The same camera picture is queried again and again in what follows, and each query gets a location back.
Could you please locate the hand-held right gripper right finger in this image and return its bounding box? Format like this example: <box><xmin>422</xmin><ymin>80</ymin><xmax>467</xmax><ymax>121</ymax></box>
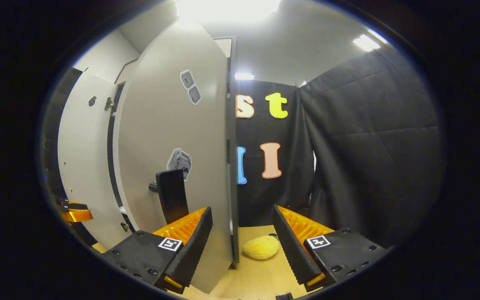
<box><xmin>272</xmin><ymin>204</ymin><xmax>393</xmax><ymax>292</ymax></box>

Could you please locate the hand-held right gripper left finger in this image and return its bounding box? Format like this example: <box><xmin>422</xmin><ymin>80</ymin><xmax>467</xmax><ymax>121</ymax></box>
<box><xmin>102</xmin><ymin>206</ymin><xmax>213</xmax><ymax>294</ymax></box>

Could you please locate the white shoe cabinet door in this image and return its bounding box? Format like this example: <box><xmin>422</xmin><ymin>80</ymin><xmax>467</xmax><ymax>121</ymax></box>
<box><xmin>58</xmin><ymin>71</ymin><xmax>133</xmax><ymax>250</ymax></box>
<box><xmin>113</xmin><ymin>19</ymin><xmax>233</xmax><ymax>294</ymax></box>

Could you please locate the white shoe cabinet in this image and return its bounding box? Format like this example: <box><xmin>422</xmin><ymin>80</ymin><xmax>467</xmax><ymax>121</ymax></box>
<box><xmin>107</xmin><ymin>37</ymin><xmax>240</xmax><ymax>267</ymax></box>

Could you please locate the yellow plush toy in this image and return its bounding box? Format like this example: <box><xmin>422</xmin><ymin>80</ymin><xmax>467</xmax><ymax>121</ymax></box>
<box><xmin>242</xmin><ymin>235</ymin><xmax>281</xmax><ymax>260</ymax></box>

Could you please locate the black door handle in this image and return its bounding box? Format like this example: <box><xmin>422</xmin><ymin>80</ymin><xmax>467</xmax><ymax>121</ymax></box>
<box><xmin>148</xmin><ymin>169</ymin><xmax>190</xmax><ymax>225</ymax></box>

